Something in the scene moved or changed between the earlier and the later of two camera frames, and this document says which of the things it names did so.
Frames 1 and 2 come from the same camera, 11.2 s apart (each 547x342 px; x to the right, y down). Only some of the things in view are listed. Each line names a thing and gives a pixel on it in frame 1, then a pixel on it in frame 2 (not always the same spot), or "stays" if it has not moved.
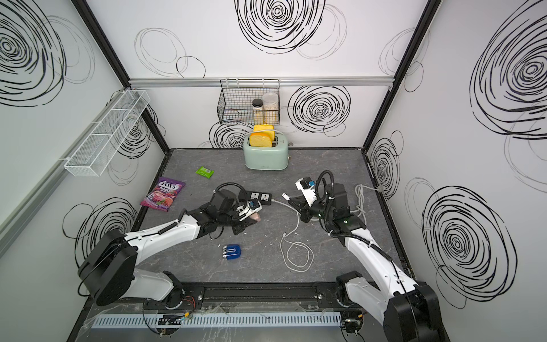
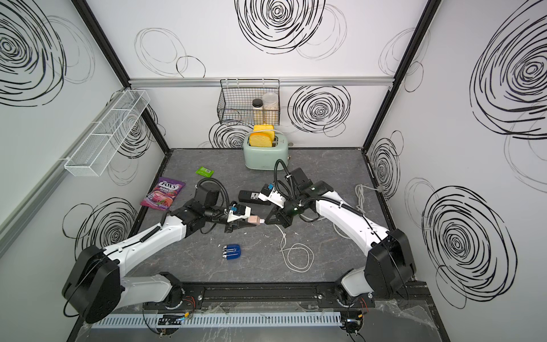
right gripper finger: [300, 206] -> [280, 216]
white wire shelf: [108, 131] stays
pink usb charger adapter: [256, 216] stays
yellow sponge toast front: [260, 140] stays
